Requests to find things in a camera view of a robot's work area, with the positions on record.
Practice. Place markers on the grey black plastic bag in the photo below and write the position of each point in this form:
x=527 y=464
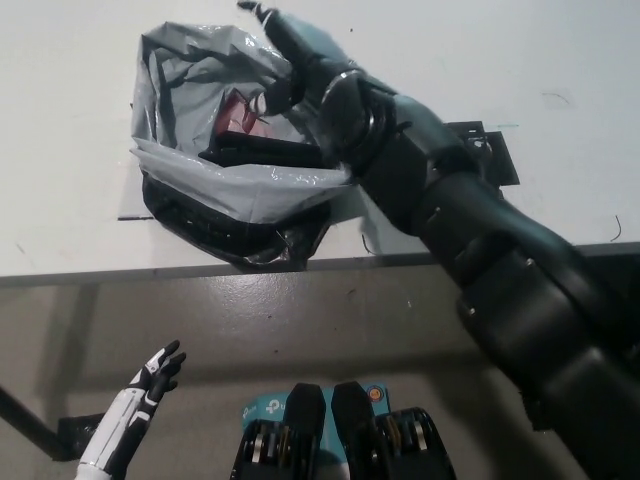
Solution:
x=235 y=195

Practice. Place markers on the black flat stapler stand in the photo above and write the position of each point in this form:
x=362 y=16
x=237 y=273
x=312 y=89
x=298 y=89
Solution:
x=502 y=160

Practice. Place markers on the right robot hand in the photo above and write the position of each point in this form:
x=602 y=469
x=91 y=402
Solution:
x=305 y=50

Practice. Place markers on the black ribbed robot body block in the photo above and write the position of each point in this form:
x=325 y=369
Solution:
x=305 y=435
x=360 y=435

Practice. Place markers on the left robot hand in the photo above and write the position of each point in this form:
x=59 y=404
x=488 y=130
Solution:
x=130 y=410

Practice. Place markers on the black table leg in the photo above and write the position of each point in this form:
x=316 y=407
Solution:
x=25 y=417

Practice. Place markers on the pink red packet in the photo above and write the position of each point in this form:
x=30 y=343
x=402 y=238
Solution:
x=235 y=117

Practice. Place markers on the black plastic part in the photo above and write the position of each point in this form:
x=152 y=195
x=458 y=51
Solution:
x=265 y=152

